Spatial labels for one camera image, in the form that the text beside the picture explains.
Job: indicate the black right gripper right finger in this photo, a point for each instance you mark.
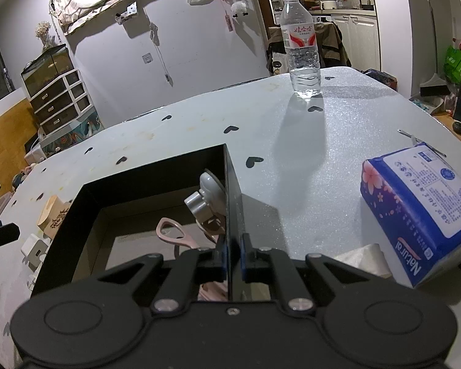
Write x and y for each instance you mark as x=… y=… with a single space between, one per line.
x=274 y=268

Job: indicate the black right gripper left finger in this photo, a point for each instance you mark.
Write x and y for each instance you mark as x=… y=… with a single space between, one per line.
x=187 y=273

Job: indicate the wooden carved block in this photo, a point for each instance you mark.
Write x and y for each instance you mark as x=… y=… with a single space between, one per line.
x=52 y=216

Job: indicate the black storage box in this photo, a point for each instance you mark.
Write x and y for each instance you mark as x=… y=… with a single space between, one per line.
x=136 y=199

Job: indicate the white crumpled tissue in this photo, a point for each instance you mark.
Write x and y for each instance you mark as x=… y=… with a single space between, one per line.
x=369 y=258

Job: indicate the white drawer cabinet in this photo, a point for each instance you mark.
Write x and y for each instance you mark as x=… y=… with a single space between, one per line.
x=61 y=101

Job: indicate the glass fish tank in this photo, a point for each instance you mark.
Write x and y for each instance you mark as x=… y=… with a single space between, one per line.
x=48 y=66

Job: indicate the blue tissue paper pack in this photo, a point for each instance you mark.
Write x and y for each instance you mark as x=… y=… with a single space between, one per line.
x=415 y=195

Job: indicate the metal hair clip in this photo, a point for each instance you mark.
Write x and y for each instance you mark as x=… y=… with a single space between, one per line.
x=415 y=140

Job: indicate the dried flower bouquet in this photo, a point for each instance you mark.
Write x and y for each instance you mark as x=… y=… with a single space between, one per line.
x=42 y=32

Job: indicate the clear plastic water bottle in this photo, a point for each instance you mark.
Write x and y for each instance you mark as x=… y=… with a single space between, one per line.
x=300 y=41

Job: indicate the white kitchen cabinet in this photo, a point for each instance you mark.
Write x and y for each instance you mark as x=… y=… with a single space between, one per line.
x=360 y=34

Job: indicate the green shopping bag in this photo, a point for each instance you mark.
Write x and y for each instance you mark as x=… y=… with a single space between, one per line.
x=452 y=65

